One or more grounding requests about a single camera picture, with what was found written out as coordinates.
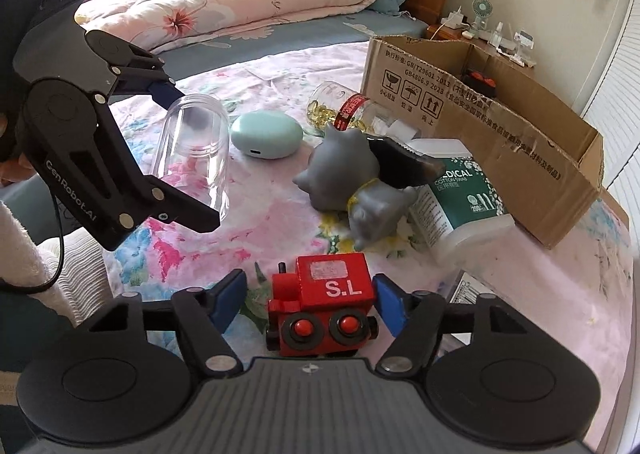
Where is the cardboard box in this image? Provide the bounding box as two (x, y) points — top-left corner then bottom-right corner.
(361, 35), (605, 249)

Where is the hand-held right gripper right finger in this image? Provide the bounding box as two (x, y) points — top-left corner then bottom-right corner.
(372, 274), (528, 379)

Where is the white louvered closet door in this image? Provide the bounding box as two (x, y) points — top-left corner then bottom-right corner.
(580, 0), (640, 255)

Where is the red wooden toy train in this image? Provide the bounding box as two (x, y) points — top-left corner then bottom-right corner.
(265, 255), (383, 360)

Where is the black toy train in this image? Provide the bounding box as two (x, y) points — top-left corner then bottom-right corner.
(462, 68), (498, 97)

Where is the clear acrylic stand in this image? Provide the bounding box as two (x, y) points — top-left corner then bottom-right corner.
(500, 28), (538, 67)

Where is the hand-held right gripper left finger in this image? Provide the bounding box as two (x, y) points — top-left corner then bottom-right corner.
(90, 269), (248, 380)

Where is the mint green oval case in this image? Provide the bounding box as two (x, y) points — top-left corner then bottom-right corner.
(230, 112), (304, 161)

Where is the grey rubber animal toy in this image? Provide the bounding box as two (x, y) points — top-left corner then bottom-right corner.
(292, 126), (418, 251)

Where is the wooden nightstand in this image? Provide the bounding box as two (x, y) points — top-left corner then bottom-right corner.
(425, 18), (538, 69)

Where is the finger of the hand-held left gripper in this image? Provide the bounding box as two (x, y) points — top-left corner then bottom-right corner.
(84, 28), (188, 111)
(29, 100), (222, 251)

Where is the pink floral quilt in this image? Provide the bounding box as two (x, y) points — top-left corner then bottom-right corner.
(75, 0), (381, 54)

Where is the small green desk fan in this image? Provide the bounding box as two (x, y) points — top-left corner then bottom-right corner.
(471, 0), (493, 29)

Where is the clear card packet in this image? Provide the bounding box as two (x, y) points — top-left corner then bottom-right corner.
(444, 271), (488, 307)

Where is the person's left forearm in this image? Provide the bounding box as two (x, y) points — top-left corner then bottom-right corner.
(0, 199), (113, 329)

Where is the green cotton swab container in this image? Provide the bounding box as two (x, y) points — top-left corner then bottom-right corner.
(400, 139), (516, 265)

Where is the clear bottle of yellow capsules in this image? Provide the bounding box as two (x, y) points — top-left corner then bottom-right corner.
(306, 81), (421, 141)

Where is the black cable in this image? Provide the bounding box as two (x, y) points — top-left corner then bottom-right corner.
(0, 201), (66, 295)

